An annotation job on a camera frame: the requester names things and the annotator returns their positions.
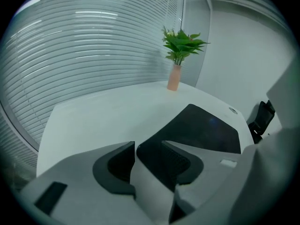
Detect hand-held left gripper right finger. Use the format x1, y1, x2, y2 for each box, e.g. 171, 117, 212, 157
161, 140, 204, 193

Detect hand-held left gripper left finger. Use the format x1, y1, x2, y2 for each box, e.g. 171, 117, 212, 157
92, 141, 136, 196

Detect black mat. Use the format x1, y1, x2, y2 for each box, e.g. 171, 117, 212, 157
136, 103, 242, 173

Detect white desk with grommet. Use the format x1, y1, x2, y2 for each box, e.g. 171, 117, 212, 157
36, 79, 255, 177

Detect black office chair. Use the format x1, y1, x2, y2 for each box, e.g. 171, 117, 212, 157
247, 99, 276, 145

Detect green plant in pink vase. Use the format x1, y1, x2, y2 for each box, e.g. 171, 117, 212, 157
162, 25, 211, 92

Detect white window blinds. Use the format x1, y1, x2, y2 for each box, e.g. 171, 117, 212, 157
0, 0, 210, 171

